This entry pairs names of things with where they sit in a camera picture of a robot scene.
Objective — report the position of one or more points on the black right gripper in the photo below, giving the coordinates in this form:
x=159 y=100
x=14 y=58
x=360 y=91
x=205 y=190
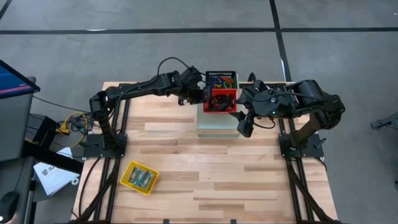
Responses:
x=262 y=102

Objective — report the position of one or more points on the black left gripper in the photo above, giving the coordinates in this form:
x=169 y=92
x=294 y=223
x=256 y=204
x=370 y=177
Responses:
x=191 y=85

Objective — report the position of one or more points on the red plastic basket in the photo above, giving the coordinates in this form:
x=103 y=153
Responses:
x=220 y=91

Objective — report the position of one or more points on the green coil wristband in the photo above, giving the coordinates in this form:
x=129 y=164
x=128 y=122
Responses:
x=227 y=85

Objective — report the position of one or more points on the black plastic basket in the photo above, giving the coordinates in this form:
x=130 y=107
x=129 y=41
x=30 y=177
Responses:
x=220 y=74

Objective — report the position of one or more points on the orange coil wristband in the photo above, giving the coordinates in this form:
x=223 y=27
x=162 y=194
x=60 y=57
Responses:
x=229 y=80

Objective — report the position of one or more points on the blue green card package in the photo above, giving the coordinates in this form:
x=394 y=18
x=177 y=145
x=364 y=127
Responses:
x=135 y=175

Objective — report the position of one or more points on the yellow plastic basket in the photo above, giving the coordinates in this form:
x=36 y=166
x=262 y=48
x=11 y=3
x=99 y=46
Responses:
x=126 y=180

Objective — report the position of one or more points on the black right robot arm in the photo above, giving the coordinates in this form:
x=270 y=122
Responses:
x=311 y=90

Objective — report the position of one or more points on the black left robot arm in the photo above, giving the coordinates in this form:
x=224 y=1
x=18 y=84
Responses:
x=140 y=87

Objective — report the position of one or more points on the grey side desk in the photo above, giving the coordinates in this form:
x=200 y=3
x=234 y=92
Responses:
x=12 y=130

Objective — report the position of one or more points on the green perforated metal shelf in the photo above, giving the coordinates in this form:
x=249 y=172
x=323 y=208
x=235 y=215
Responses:
x=214 y=124

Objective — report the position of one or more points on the white printed paper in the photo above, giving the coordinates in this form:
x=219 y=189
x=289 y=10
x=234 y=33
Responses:
x=53 y=177

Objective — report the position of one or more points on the computer monitor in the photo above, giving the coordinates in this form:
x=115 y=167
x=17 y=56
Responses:
x=12 y=81

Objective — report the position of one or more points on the black lit computer mouse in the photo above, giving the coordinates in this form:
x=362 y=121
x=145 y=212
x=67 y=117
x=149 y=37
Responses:
x=8 y=203

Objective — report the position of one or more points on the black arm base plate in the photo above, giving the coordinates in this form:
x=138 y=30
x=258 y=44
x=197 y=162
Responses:
x=314 y=152
x=90 y=151

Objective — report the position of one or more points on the black aluminium table frame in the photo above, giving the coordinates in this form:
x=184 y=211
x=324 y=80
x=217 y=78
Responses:
x=289 y=186

